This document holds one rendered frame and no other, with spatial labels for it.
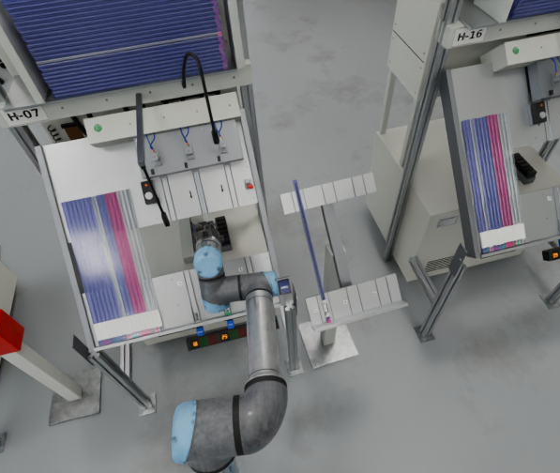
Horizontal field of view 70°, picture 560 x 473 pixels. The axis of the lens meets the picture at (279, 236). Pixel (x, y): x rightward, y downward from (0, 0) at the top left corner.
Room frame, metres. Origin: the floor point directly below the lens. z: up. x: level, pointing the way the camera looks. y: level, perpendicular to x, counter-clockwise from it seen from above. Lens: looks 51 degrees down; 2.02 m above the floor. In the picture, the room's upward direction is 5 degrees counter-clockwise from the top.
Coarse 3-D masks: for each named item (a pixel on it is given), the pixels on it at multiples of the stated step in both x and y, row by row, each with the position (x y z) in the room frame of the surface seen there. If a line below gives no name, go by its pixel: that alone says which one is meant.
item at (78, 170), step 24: (72, 144) 1.13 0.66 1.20; (120, 144) 1.13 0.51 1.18; (48, 168) 1.06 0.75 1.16; (72, 168) 1.07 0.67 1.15; (96, 168) 1.07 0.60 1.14; (120, 168) 1.07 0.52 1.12; (216, 168) 1.08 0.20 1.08; (240, 168) 1.08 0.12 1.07; (72, 192) 1.01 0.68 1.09; (96, 192) 1.01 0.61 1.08; (168, 192) 1.01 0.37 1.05; (192, 192) 1.02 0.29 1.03; (216, 192) 1.02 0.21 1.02; (240, 192) 1.02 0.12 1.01; (144, 216) 0.95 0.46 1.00; (168, 216) 0.96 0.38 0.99; (192, 216) 0.96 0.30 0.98
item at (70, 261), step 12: (48, 180) 1.03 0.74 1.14; (48, 192) 1.00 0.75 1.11; (60, 216) 0.95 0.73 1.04; (60, 228) 0.91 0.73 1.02; (60, 240) 0.88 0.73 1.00; (72, 252) 0.87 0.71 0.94; (72, 264) 0.83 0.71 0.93; (72, 276) 0.80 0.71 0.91; (72, 288) 0.76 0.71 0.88; (84, 312) 0.71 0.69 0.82; (84, 324) 0.67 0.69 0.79
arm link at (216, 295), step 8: (224, 272) 0.64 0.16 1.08; (200, 280) 0.61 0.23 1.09; (208, 280) 0.61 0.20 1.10; (216, 280) 0.61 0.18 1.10; (224, 280) 0.62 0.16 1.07; (232, 280) 0.62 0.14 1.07; (200, 288) 0.61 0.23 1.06; (208, 288) 0.59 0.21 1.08; (216, 288) 0.59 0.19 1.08; (224, 288) 0.59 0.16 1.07; (232, 288) 0.59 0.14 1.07; (208, 296) 0.58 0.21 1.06; (216, 296) 0.58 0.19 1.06; (224, 296) 0.58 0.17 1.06; (232, 296) 0.58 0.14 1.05; (208, 304) 0.57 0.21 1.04; (216, 304) 0.56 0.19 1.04; (224, 304) 0.57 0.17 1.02; (208, 312) 0.56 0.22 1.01; (216, 312) 0.55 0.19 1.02
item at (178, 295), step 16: (256, 256) 0.85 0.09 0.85; (176, 272) 0.81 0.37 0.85; (192, 272) 0.81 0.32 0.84; (240, 272) 0.81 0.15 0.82; (160, 288) 0.77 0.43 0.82; (176, 288) 0.77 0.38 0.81; (192, 288) 0.77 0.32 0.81; (160, 304) 0.73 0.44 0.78; (176, 304) 0.73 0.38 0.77; (192, 304) 0.73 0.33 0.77; (240, 304) 0.73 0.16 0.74; (176, 320) 0.69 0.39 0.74; (192, 320) 0.69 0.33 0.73; (96, 336) 0.65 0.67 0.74
